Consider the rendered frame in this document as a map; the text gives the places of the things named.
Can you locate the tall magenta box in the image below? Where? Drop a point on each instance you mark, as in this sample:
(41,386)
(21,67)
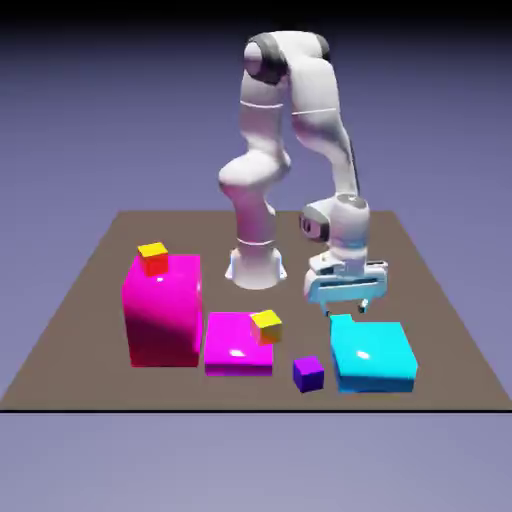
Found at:
(164,316)

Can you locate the small yellow cube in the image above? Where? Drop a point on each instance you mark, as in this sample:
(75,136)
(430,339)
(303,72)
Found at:
(153,258)
(267,327)

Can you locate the large cyan box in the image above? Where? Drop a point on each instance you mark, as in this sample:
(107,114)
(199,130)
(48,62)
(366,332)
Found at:
(372,356)

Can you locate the small purple cube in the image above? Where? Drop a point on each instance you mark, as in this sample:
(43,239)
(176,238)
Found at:
(308,374)

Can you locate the flat magenta box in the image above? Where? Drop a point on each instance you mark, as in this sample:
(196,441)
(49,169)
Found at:
(234,344)

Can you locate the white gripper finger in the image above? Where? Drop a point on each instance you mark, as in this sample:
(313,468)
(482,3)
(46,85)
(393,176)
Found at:
(363,306)
(326,310)

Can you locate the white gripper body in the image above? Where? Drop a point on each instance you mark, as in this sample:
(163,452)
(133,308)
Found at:
(344,288)

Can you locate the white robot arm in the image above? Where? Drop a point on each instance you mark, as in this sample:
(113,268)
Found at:
(256,200)

